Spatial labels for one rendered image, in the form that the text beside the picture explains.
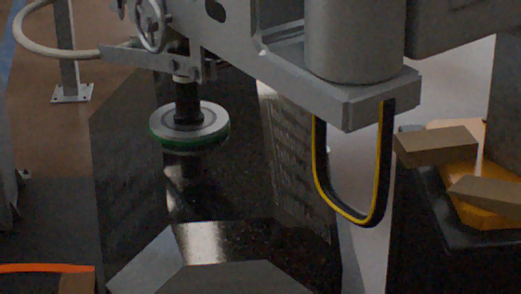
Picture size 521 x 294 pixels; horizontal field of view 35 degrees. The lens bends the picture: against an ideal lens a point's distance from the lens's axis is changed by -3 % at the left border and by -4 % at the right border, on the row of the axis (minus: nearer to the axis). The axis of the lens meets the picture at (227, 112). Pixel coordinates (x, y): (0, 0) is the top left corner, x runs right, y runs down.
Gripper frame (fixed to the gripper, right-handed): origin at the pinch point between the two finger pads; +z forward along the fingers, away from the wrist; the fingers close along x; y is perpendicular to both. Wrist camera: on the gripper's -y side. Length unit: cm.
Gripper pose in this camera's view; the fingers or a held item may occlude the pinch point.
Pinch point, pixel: (127, 14)
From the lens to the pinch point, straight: 302.0
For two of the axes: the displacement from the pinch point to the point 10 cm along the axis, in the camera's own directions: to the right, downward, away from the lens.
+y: -8.8, -2.4, 4.0
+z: 0.1, 8.6, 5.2
